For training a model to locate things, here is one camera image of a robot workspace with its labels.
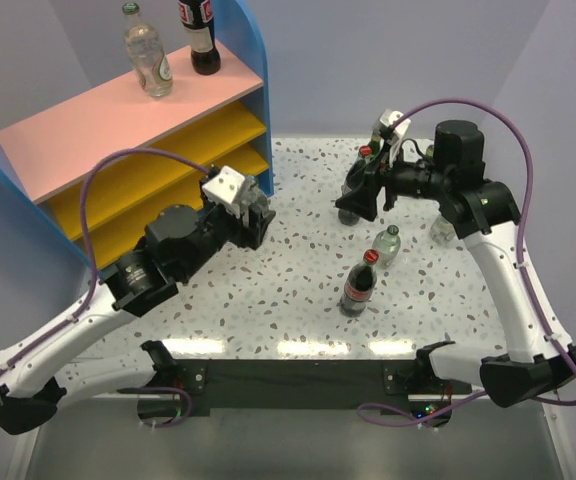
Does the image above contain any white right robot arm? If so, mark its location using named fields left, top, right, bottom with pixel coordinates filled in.
left=335, top=112, right=576, bottom=408

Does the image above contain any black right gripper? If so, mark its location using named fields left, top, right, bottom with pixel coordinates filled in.
left=335, top=138, right=451, bottom=221

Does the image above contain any green glass bottle left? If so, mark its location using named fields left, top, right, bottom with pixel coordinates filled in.
left=368, top=131, right=382, bottom=156

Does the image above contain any clear soda bottle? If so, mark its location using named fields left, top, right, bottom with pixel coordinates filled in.
left=372, top=225, right=401, bottom=269
left=429, top=214, right=456, bottom=246
left=239, top=176, right=270, bottom=218

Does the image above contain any blue shelf with coloured boards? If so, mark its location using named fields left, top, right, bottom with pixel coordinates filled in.
left=0, top=1, right=273, bottom=266

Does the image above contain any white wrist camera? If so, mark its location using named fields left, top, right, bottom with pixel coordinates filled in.
left=377, top=109, right=411, bottom=165
left=201, top=166, right=246, bottom=217

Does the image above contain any clear soda bottle shelved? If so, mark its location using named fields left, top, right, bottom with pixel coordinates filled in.
left=122, top=2, right=173, bottom=98

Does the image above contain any cola bottle under right gripper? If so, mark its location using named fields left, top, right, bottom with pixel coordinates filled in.
left=336, top=144, right=375, bottom=226

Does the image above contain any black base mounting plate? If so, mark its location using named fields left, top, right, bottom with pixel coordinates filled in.
left=116, top=339, right=474, bottom=431

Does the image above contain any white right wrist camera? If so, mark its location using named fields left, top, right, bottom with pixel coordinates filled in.
left=377, top=109, right=411, bottom=165

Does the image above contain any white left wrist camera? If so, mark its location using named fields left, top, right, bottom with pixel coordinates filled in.
left=201, top=166, right=246, bottom=217

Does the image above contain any cola bottle front centre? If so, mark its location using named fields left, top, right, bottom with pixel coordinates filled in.
left=339, top=249, right=379, bottom=317

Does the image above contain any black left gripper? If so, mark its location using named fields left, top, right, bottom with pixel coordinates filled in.
left=178, top=181, right=275, bottom=280

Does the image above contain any aluminium rail frame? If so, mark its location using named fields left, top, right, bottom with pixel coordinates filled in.
left=8, top=388, right=576, bottom=479

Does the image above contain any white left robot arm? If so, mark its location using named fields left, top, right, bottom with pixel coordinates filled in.
left=0, top=187, right=275, bottom=435

